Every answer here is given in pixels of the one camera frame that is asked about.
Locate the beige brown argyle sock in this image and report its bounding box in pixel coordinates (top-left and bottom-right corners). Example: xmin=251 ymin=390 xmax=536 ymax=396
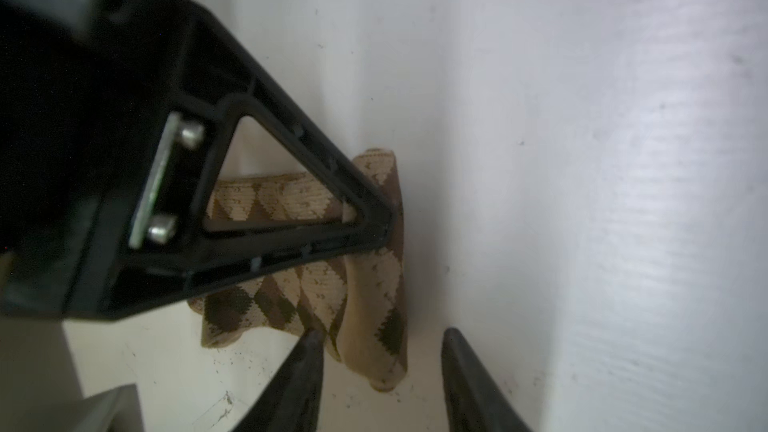
xmin=188 ymin=149 xmax=408 ymax=392

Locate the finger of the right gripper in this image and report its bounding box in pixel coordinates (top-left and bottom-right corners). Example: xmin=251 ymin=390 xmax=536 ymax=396
xmin=107 ymin=11 xmax=396 ymax=318

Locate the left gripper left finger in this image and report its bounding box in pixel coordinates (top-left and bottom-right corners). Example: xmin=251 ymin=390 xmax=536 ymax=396
xmin=234 ymin=330 xmax=324 ymax=432

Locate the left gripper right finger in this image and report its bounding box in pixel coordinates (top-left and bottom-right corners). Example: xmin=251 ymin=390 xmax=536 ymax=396
xmin=441 ymin=327 xmax=530 ymax=432

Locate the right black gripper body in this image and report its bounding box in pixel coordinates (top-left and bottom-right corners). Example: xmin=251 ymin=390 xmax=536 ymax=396
xmin=1 ymin=0 xmax=197 ymax=320

